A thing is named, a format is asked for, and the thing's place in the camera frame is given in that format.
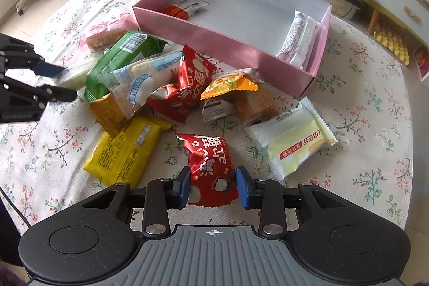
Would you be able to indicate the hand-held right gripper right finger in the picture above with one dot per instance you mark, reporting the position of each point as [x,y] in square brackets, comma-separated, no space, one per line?
[243,188]

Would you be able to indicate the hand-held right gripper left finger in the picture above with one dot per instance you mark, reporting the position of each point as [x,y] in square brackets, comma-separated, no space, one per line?
[184,188]

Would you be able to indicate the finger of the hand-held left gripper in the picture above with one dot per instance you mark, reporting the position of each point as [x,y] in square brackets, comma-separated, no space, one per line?
[47,69]
[57,94]

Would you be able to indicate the pale green clear packet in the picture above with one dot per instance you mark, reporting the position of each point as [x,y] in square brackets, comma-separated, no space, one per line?
[78,73]

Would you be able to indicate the red apple print snack packet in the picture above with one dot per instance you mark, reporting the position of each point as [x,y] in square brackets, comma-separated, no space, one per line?
[191,75]
[211,165]

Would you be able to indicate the gold snack packet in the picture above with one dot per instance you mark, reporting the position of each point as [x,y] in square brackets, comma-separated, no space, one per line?
[107,111]

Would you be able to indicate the pink clear snack packet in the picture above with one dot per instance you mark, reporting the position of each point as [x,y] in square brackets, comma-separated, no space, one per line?
[104,34]

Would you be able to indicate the pale yellow cake packet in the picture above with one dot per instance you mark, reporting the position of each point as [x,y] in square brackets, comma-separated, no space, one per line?
[288,138]

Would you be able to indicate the yellow snack packet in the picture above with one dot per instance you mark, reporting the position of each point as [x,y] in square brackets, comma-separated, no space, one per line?
[124,152]

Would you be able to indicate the green snack packet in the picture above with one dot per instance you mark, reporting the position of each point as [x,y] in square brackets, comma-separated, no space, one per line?
[117,54]

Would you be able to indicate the clear brown cracker packet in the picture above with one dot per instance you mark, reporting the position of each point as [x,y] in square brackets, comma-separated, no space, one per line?
[254,105]

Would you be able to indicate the clear white bread packet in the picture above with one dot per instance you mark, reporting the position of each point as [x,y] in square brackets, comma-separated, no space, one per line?
[140,78]

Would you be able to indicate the orange and white cookie packet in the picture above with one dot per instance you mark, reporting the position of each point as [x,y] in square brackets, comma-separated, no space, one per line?
[228,85]

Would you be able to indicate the pink cardboard box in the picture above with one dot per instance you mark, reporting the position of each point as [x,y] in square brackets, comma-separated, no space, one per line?
[218,44]

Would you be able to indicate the small silver candy packet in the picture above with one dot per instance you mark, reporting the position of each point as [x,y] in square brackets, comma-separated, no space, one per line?
[216,108]

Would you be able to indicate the floral tablecloth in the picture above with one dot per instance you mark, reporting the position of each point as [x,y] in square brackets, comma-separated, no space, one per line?
[362,105]

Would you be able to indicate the small orange white packet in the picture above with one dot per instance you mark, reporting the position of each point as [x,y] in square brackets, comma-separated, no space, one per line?
[181,6]

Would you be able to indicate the silver striped packet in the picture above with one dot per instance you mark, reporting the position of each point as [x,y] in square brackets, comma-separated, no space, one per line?
[295,34]

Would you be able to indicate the yellow egg tray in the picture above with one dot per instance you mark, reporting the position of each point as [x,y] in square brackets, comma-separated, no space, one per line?
[392,43]

